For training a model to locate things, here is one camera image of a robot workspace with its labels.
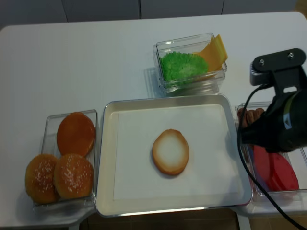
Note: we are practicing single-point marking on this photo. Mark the brown patty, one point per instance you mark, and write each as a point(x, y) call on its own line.
point(249, 116)
point(257, 113)
point(242, 117)

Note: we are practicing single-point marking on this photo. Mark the clear bun container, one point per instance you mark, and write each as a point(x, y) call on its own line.
point(49, 146)

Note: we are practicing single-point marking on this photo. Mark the bottom bun half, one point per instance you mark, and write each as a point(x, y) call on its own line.
point(170, 152)

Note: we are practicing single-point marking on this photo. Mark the white paper sheet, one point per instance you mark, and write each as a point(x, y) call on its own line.
point(210, 169)

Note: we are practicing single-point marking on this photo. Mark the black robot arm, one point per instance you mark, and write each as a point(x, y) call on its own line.
point(283, 126)

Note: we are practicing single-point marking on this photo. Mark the clear meat tomato container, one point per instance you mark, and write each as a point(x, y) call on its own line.
point(290, 201)

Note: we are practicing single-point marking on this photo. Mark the green lettuce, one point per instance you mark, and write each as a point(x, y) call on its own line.
point(177, 66)

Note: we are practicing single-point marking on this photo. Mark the yellow cheese slices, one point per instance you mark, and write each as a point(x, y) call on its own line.
point(215, 55)

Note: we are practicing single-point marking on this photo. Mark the sesame bun right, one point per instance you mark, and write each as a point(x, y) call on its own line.
point(73, 177)

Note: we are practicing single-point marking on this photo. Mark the sesame bun left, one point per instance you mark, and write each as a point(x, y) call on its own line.
point(39, 176)

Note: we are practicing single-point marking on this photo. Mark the sesame bun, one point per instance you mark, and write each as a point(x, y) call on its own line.
point(73, 177)
point(39, 176)

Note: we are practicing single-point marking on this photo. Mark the silver metal tray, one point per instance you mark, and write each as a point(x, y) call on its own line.
point(108, 206)

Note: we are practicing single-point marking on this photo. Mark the clear lettuce cheese container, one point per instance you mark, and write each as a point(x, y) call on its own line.
point(187, 86)

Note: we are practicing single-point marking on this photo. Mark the smooth brown bun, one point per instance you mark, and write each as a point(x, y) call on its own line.
point(76, 135)

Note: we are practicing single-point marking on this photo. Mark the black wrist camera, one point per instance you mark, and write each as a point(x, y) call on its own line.
point(285, 65)

